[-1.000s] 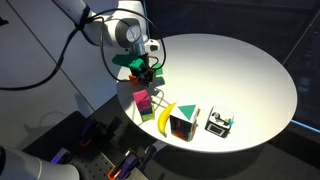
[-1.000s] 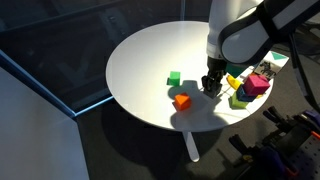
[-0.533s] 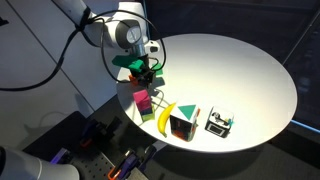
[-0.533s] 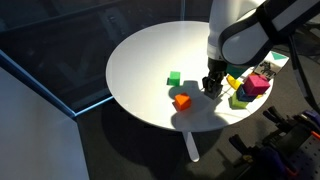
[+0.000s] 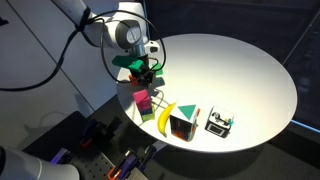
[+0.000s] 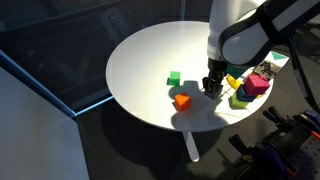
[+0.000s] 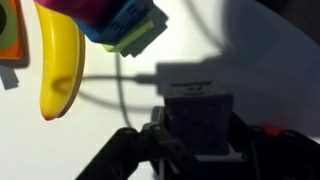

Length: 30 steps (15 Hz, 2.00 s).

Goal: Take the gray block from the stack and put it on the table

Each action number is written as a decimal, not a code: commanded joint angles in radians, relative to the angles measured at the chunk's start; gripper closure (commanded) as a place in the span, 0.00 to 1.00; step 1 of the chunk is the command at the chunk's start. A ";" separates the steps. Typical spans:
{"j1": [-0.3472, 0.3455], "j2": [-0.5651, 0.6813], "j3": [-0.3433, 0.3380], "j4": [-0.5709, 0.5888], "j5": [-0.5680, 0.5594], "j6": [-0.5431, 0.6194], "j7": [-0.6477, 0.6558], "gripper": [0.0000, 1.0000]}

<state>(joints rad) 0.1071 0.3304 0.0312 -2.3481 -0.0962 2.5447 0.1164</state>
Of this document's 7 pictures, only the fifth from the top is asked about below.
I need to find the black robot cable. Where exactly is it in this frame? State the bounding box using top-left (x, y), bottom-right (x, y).
top-left (0, 8), bottom-right (167, 93)

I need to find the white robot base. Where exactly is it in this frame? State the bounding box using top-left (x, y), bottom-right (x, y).
top-left (0, 146), bottom-right (81, 180)

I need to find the small printed white cube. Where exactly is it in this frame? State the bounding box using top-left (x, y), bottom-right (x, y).
top-left (204, 105), bottom-right (235, 139)

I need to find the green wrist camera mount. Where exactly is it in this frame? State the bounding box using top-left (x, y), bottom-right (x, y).
top-left (111, 54), bottom-right (148, 73)

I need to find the pink block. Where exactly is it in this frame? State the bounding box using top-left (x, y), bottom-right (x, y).
top-left (132, 88), bottom-right (152, 109)

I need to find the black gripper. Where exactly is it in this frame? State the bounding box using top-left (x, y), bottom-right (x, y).
top-left (134, 54), bottom-right (156, 85)

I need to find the black clamp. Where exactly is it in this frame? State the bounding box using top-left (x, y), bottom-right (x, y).
top-left (142, 144), bottom-right (158, 165)

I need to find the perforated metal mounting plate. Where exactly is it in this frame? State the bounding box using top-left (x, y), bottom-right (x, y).
top-left (71, 143), bottom-right (148, 180)

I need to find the blue block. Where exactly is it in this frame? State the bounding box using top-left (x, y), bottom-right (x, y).
top-left (139, 107), bottom-right (153, 117)

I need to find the yellow banana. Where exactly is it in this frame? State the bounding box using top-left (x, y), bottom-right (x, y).
top-left (157, 102), bottom-right (177, 138)

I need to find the purple and orange clamp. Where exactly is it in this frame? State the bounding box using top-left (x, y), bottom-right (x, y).
top-left (79, 115), bottom-right (124, 148)
top-left (107, 149), bottom-right (138, 180)

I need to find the large cube with teal triangle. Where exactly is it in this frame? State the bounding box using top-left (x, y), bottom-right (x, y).
top-left (169, 103), bottom-right (201, 143)

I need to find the lime green block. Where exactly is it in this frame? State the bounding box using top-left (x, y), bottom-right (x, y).
top-left (141, 112), bottom-right (156, 122)

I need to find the white table leg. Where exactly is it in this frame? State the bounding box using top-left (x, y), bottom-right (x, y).
top-left (146, 139), bottom-right (168, 158)

